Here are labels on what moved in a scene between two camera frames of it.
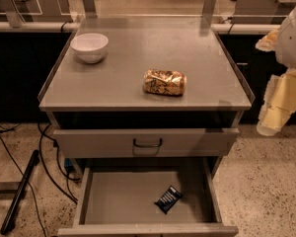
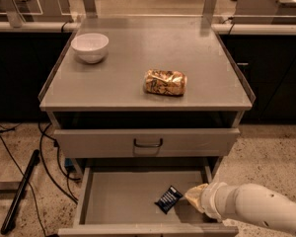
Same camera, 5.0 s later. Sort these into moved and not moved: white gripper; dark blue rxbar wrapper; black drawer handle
Moved: white gripper
Not moved: black drawer handle; dark blue rxbar wrapper
